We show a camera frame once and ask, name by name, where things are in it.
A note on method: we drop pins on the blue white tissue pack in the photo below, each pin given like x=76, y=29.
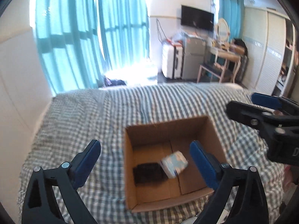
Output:
x=174, y=164

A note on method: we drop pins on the white suitcase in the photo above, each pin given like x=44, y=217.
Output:
x=172, y=60

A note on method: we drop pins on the white louvered wardrobe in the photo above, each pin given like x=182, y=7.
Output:
x=270, y=38

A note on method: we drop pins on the vanity stool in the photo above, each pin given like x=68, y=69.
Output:
x=218, y=71

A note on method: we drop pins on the checkered bed duvet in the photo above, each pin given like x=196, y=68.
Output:
x=75, y=118

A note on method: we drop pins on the silver mini fridge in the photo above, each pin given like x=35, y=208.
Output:
x=194, y=52

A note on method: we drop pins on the white vanity desk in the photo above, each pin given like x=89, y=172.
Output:
x=228, y=57

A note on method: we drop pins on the black round lid case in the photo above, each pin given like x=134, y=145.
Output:
x=149, y=173

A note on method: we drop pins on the left teal curtain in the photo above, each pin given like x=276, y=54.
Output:
x=68, y=44

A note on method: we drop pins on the black wall television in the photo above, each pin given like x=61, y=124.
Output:
x=197, y=18

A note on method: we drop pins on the middle teal curtain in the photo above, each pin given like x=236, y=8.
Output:
x=124, y=26

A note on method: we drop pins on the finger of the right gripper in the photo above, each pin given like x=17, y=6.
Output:
x=248, y=115
x=281, y=104

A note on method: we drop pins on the teal curtain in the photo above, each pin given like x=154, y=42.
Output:
x=68, y=44
x=232, y=11
x=124, y=26

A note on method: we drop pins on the oval vanity mirror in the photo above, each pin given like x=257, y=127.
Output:
x=223, y=31

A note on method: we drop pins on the right teal curtain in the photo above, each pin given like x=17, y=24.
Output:
x=232, y=11

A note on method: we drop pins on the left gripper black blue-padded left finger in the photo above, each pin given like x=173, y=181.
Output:
x=40, y=205

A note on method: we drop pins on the brown cardboard box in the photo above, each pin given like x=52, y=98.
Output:
x=149, y=143

